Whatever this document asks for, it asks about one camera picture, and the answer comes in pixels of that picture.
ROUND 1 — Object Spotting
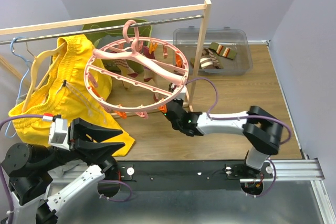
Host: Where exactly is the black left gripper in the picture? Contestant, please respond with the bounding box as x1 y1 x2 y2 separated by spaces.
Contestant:
40 116 126 172

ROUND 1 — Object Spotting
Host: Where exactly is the pink round clip hanger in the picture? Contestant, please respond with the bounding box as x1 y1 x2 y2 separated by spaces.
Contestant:
84 20 189 118

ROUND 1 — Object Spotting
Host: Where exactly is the brown striped sock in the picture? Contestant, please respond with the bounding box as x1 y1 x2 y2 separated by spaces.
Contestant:
200 48 223 69

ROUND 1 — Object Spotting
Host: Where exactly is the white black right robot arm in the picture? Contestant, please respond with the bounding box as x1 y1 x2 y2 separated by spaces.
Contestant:
162 99 285 178

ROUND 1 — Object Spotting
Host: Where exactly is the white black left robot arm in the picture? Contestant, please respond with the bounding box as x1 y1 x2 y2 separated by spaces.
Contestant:
1 115 125 223

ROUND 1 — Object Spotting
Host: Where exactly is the beige clothes hanger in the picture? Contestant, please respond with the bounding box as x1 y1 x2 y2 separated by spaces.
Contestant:
20 42 66 113

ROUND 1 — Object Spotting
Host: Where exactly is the yellow garment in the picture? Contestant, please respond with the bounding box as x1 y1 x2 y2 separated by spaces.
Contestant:
8 35 135 156

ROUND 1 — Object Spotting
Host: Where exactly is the clear plastic bin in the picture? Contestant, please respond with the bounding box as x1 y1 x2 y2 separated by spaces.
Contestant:
174 27 253 76

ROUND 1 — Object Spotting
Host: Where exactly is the green basket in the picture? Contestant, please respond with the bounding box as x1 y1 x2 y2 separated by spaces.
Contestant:
82 19 153 73

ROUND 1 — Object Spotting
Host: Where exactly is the wooden clothes rack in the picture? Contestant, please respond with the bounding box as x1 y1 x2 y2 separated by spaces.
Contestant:
0 0 212 114

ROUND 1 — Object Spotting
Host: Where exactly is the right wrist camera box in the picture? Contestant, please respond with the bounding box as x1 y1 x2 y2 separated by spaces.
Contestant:
168 83 187 101

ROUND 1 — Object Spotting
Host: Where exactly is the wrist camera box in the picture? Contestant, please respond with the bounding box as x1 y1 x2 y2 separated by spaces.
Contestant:
43 114 70 151
168 83 187 101

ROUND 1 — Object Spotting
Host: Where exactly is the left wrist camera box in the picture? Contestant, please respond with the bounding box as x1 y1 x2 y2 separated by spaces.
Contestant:
43 114 70 151

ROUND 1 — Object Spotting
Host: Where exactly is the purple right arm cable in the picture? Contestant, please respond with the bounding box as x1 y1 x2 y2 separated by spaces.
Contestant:
183 77 292 145

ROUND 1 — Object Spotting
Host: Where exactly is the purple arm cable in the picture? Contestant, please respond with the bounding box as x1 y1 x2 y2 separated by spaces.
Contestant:
0 113 55 224
183 77 292 145

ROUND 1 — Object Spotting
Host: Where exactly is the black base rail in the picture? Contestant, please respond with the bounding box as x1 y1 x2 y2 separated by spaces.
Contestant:
97 160 276 201

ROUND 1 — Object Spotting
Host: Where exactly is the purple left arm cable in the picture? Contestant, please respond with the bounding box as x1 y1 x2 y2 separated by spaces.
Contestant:
0 113 55 224

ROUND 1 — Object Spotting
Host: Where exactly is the blue wire hanger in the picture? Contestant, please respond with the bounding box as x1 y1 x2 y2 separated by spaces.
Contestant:
5 37 34 139

